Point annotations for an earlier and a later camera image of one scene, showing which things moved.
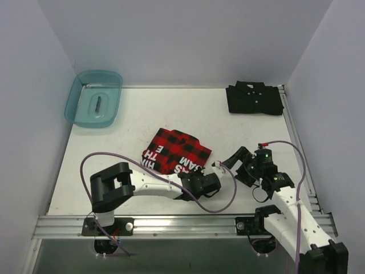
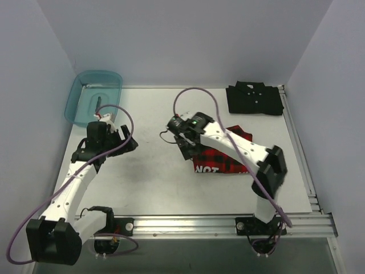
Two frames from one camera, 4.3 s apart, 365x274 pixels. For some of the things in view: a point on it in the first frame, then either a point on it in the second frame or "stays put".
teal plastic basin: x=93 y=99 stays put
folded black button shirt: x=254 y=97 stays put
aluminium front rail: x=69 y=227 stays put
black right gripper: x=245 y=171 -> x=185 y=145
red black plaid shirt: x=174 y=151 -> x=211 y=160
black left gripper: x=213 y=181 -> x=120 y=140
